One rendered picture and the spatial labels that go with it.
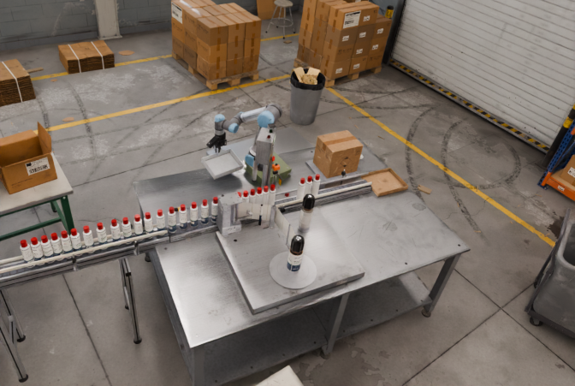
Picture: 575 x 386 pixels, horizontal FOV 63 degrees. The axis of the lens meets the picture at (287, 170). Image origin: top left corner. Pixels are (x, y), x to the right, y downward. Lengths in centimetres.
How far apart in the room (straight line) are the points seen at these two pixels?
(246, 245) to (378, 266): 91
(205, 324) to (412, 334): 188
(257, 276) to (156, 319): 116
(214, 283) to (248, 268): 23
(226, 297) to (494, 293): 262
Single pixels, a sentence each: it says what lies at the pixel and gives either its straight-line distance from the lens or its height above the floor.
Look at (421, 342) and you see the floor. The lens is 409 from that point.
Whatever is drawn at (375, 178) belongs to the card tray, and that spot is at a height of 83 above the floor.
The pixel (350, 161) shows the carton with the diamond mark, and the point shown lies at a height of 98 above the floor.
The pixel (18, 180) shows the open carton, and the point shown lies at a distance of 390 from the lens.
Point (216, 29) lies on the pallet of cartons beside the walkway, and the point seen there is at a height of 86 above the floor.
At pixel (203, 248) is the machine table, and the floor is 83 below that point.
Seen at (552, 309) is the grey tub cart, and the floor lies 29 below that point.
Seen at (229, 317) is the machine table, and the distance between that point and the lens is 289.
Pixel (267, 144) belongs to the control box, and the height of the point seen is 146.
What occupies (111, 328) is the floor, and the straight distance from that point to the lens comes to 392.
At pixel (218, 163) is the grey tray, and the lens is 378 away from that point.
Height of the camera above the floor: 320
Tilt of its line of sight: 37 degrees down
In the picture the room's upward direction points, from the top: 8 degrees clockwise
